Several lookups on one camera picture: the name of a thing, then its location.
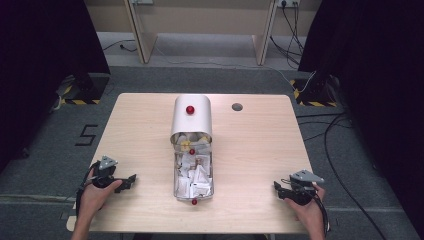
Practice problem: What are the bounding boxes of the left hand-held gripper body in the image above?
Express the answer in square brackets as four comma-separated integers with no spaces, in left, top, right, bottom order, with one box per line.
[91,155,124,189]

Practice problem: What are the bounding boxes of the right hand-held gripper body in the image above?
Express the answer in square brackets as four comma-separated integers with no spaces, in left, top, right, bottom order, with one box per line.
[283,169,325,206]

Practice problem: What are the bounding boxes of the person's right hand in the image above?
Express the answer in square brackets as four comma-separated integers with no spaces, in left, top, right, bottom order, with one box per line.
[285,182,327,231]

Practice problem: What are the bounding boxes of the person's left hand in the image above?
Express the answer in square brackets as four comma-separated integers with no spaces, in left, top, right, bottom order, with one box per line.
[77,173,123,218]

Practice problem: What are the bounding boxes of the clear plastic tray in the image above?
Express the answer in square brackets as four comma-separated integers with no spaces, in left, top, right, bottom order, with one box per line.
[172,141,215,202]

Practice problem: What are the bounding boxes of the pile of white packets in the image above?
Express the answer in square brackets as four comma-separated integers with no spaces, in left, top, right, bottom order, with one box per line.
[174,132,213,199]

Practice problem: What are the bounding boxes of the stand base with striped tape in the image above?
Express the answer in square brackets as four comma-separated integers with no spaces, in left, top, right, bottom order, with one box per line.
[59,73,111,106]
[289,77,338,108]

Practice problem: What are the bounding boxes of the white rounded metal container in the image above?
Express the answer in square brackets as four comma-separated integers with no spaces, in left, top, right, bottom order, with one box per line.
[170,94,214,147]

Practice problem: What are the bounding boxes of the black curtain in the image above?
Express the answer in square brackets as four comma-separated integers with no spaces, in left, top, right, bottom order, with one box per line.
[297,0,424,231]
[0,0,111,173]

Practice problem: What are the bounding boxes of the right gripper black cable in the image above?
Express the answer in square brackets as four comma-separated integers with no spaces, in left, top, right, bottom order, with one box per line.
[312,191,331,234]

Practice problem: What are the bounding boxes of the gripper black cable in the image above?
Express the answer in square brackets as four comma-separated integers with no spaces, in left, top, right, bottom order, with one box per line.
[75,160,101,218]
[312,191,331,234]

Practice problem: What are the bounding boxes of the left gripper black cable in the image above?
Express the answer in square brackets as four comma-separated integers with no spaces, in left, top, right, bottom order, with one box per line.
[75,160,101,218]

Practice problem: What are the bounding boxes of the black floor cables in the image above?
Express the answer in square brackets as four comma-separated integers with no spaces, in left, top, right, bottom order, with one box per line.
[295,112,389,240]

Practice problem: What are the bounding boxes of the black floor cable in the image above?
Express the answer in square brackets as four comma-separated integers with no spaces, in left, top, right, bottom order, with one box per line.
[102,39,138,53]

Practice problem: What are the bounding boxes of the white desk frame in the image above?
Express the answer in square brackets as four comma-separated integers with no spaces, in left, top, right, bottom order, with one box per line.
[123,0,278,67]

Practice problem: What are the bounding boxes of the bundle of black wall cables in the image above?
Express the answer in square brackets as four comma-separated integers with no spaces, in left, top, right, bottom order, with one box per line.
[269,1,306,67]

